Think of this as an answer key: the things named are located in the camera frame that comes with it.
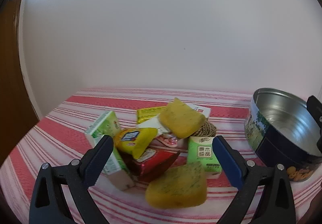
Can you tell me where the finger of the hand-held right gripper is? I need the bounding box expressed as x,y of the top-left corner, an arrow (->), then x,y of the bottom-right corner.
306,95 -> 322,156

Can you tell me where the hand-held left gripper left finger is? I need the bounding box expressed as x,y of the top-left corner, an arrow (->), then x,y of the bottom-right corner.
29,135 -> 114,224

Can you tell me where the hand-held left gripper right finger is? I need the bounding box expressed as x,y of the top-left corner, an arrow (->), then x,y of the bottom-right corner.
212,135 -> 296,224

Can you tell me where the green white drink carton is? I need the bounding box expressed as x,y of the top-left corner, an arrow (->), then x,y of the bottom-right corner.
85,111 -> 122,148
101,145 -> 135,191

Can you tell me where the round metal tin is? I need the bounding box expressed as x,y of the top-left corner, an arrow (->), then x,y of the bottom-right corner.
244,87 -> 322,182

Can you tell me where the ball of twine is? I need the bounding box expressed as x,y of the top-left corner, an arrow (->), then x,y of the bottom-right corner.
192,119 -> 217,138

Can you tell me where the yellow snack packet blue label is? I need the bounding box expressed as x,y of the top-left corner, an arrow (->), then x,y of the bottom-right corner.
113,128 -> 158,160

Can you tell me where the yellow sponge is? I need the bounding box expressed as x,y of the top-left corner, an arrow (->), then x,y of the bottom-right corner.
145,163 -> 208,208
159,98 -> 206,139

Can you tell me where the red snack packet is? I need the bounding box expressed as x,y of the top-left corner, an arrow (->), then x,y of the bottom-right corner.
121,149 -> 181,182

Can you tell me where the pink flower snack packet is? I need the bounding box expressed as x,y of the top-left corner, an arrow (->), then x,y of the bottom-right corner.
154,132 -> 185,149

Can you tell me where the white plastic packet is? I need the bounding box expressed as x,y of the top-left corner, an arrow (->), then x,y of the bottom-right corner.
136,116 -> 171,136

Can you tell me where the plain yellow packet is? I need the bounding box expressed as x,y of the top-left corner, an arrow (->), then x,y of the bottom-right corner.
136,105 -> 167,124

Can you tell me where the red white striped cloth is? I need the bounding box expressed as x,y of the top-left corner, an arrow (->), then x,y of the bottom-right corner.
0,87 -> 322,224

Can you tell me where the brown wooden door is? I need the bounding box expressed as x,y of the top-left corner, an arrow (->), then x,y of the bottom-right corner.
0,0 -> 38,164

